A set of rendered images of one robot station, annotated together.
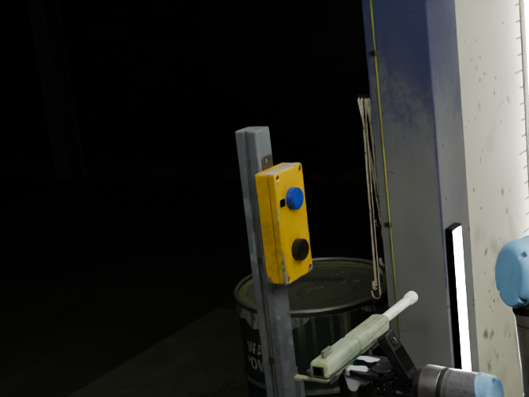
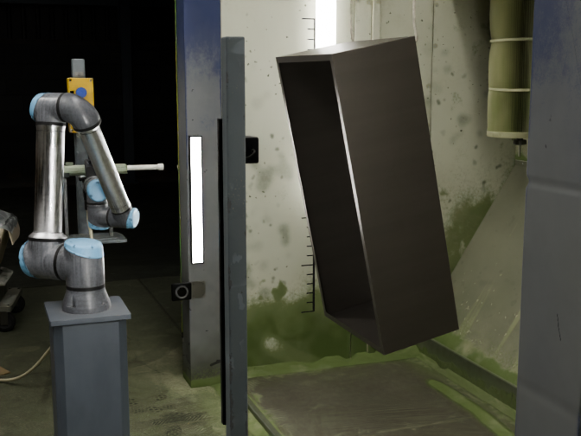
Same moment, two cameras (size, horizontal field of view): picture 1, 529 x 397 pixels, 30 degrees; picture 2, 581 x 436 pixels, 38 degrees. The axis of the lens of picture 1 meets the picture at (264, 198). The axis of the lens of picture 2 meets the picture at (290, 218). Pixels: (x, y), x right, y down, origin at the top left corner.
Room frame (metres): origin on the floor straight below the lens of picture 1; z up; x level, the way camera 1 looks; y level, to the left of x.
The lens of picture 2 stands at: (-0.57, -3.19, 1.53)
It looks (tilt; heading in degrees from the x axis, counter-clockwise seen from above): 9 degrees down; 35
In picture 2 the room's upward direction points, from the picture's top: straight up
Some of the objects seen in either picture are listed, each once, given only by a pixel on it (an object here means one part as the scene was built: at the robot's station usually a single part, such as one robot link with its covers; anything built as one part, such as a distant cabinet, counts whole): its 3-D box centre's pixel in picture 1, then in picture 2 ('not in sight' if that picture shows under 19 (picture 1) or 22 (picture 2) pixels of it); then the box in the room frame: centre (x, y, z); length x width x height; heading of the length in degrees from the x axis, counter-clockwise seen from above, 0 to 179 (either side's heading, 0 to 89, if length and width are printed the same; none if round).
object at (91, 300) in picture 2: not in sight; (86, 295); (1.62, -0.66, 0.69); 0.19 x 0.19 x 0.10
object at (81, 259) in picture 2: not in sight; (82, 261); (1.62, -0.65, 0.83); 0.17 x 0.15 x 0.18; 105
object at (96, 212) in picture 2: not in sight; (99, 214); (1.94, -0.40, 0.95); 0.12 x 0.09 x 0.12; 105
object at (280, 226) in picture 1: (283, 223); (80, 105); (2.18, -0.04, 1.42); 0.12 x 0.06 x 0.26; 145
